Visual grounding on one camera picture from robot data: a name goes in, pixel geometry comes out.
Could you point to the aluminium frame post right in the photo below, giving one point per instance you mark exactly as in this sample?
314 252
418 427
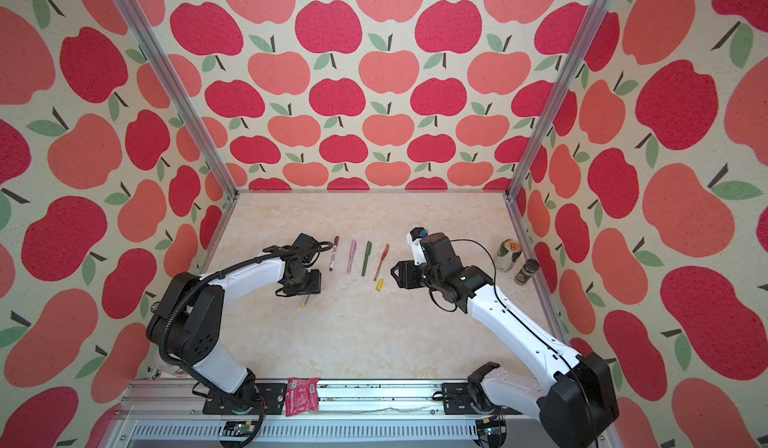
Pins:
575 59

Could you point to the brown spice jar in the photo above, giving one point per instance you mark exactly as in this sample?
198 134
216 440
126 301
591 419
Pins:
529 268

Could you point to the aluminium frame post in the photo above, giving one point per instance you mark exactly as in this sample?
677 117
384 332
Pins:
142 30
575 59

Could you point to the white pen black tip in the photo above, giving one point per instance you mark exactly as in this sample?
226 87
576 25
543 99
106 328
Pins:
334 253

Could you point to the pink snack packet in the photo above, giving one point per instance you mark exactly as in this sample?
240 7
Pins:
301 396

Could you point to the green pen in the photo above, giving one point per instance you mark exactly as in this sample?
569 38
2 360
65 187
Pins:
366 256

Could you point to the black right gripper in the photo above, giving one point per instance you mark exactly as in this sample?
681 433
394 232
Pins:
403 275

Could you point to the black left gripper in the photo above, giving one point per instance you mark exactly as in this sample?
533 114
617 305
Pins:
315 286

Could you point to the pink pen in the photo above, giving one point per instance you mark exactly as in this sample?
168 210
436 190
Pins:
351 256

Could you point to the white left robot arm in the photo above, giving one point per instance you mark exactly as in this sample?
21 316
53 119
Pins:
186 323

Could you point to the red gel pen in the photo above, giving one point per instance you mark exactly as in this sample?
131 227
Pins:
381 261

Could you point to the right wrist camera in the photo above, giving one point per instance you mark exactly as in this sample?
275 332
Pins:
414 240

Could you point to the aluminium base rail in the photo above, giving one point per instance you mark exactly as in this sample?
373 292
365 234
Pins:
350 413

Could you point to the aluminium frame post left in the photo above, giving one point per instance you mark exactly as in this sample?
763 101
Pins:
142 30

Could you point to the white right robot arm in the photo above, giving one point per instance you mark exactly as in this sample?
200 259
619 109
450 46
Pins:
570 394

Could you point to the green drink can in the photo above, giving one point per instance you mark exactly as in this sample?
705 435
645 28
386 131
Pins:
507 254

